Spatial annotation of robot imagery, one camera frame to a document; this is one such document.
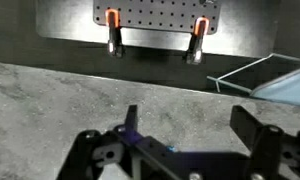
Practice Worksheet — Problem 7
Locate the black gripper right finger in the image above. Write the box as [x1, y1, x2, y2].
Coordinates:
[230, 105, 300, 180]

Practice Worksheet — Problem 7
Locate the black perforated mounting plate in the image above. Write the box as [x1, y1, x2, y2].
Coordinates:
[92, 0, 222, 35]

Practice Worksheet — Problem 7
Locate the orange and black clamp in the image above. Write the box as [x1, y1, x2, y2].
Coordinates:
[184, 17, 210, 66]
[104, 8, 126, 58]

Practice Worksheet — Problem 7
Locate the grey metal base platform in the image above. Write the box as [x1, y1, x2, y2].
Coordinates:
[35, 0, 278, 59]

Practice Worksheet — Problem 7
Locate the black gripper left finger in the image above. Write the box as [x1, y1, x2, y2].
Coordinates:
[56, 104, 151, 180]

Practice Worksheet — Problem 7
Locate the light blue sheet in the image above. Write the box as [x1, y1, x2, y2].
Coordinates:
[249, 64, 300, 108]

